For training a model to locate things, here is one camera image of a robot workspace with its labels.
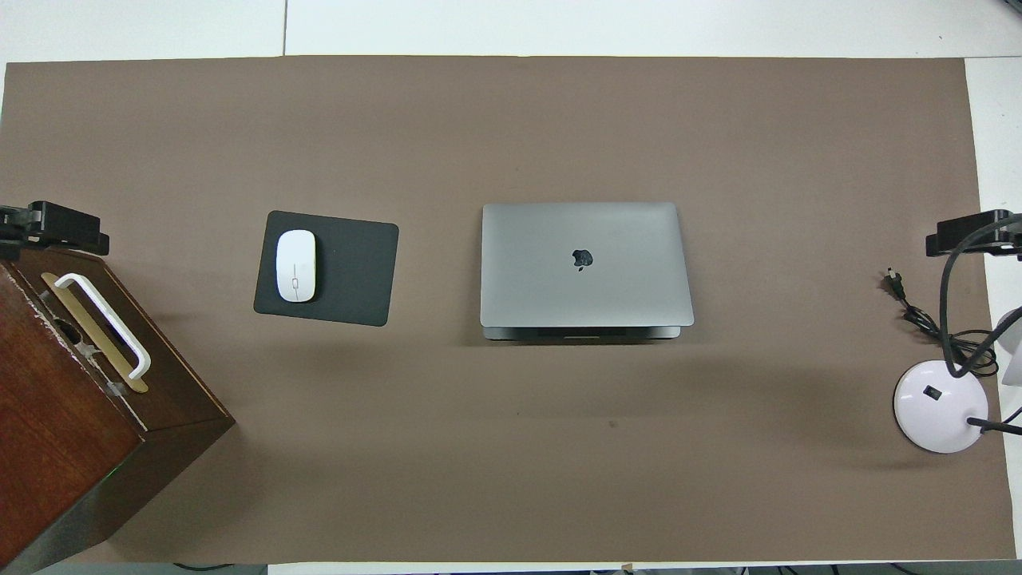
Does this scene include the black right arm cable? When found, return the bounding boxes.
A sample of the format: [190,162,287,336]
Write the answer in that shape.
[940,214,1022,378]

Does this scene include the white desk lamp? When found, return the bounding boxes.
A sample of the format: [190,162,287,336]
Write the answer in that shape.
[893,307,1022,454]

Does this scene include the dark wooden box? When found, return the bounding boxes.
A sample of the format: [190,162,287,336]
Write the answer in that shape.
[0,246,236,574]

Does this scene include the black lamp power cable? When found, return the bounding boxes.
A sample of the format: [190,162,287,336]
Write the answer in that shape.
[885,269,1000,378]

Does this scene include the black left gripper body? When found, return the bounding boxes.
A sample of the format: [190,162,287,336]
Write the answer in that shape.
[0,205,34,258]

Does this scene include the brown table mat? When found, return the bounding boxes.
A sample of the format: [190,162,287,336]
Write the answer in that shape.
[0,56,1016,564]

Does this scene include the black mouse pad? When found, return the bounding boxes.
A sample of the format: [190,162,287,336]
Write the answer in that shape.
[253,210,400,327]

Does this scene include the brass handle plate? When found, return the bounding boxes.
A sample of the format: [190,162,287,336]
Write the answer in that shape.
[40,272,150,395]

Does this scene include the white computer mouse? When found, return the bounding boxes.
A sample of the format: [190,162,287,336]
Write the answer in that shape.
[275,229,318,303]

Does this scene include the white box handle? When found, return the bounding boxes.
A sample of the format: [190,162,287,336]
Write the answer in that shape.
[53,272,153,381]

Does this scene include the silver grey laptop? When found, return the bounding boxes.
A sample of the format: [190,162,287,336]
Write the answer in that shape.
[480,202,695,342]

